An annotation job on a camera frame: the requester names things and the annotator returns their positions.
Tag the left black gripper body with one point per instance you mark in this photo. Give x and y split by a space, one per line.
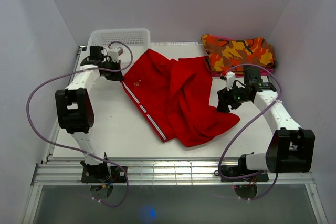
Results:
111 75

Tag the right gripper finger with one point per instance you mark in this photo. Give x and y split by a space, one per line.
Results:
223 95
222 106

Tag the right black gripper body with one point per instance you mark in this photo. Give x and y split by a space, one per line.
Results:
238 97

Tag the red trousers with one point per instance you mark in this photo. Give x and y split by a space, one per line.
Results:
173 96

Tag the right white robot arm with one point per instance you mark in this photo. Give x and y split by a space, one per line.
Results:
291 147

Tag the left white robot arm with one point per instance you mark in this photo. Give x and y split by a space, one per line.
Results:
74 110

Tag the pink folded trousers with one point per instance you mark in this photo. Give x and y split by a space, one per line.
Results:
218 73

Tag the white perforated plastic basket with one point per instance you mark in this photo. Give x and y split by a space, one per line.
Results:
131 37

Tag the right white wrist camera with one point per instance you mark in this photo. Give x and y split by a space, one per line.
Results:
230 78

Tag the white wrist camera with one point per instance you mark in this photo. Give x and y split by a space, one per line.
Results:
114 53
230 78

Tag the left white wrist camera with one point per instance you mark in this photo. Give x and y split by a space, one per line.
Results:
114 53

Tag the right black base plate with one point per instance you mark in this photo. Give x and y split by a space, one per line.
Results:
236 174

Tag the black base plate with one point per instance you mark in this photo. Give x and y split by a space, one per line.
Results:
236 174
103 174

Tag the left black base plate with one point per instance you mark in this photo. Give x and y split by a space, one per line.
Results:
103 174

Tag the aluminium frame rail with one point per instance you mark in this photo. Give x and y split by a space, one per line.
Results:
150 172

